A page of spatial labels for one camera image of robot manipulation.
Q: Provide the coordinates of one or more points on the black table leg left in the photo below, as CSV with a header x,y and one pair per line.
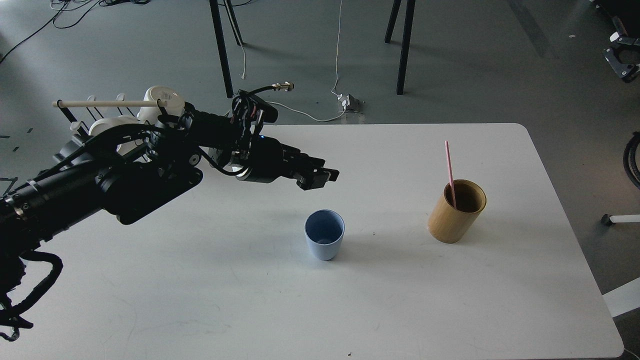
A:
x,y
220,40

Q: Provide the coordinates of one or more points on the black table leg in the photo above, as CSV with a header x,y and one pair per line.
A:
x,y
220,40
407,30

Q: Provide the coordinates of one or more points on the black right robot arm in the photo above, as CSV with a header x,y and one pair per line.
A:
x,y
620,41

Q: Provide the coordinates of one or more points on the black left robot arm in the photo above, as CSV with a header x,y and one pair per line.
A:
x,y
131,170

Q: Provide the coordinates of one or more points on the white power adapter on floor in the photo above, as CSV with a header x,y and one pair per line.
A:
x,y
349,103

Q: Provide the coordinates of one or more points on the white mug on rack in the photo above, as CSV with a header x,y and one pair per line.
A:
x,y
175,104

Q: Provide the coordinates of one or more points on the blue cup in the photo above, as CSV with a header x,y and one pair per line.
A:
x,y
324,231

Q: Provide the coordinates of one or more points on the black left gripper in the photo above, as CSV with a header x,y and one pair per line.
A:
x,y
270,159

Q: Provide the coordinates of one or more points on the black wire cup rack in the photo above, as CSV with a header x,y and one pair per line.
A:
x,y
83,113

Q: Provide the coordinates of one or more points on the bamboo cylindrical holder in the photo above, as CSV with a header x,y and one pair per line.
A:
x,y
456,210

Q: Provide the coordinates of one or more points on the black table leg right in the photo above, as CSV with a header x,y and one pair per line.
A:
x,y
407,30

